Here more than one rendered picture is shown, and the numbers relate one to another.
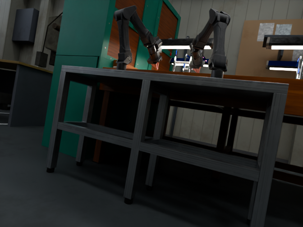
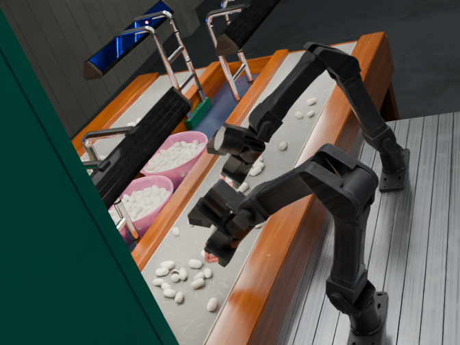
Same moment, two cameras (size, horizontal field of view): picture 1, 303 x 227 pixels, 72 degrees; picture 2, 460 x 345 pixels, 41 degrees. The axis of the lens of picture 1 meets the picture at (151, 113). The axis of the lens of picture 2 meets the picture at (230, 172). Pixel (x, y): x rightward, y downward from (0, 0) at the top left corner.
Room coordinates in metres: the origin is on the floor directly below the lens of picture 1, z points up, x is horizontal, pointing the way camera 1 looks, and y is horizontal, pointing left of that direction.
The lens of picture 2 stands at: (1.43, 1.21, 1.67)
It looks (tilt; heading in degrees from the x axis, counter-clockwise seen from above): 28 degrees down; 275
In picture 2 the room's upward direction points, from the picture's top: 22 degrees counter-clockwise
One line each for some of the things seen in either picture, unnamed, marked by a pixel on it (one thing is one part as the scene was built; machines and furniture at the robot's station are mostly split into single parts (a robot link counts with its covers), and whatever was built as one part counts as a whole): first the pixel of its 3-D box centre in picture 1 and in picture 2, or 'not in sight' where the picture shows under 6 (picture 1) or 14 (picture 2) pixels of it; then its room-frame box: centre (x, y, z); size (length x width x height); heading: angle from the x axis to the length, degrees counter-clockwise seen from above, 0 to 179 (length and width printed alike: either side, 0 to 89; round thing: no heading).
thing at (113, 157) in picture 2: (177, 43); (122, 159); (1.76, -0.12, 1.08); 0.62 x 0.08 x 0.07; 61
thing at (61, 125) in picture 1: (149, 140); not in sight; (1.18, -0.01, 0.32); 1.20 x 0.29 x 0.63; 65
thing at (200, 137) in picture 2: not in sight; (176, 162); (1.75, -0.74, 0.72); 0.27 x 0.27 x 0.10
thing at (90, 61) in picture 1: (117, 110); not in sight; (2.39, 0.39, 0.42); 1.36 x 0.55 x 0.84; 151
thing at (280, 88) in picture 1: (175, 90); (292, 248); (1.45, -0.14, 0.65); 1.20 x 0.90 x 0.04; 65
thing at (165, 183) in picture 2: not in sight; (139, 211); (1.88, -0.49, 0.72); 0.27 x 0.27 x 0.10
